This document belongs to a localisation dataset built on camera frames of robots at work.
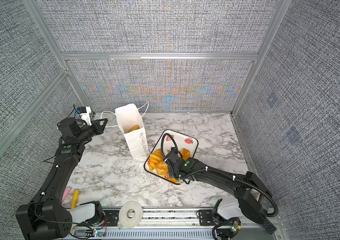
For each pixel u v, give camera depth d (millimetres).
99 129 671
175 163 616
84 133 647
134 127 1029
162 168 863
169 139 1033
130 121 1001
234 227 692
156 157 900
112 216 736
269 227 692
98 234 693
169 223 731
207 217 737
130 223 720
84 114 664
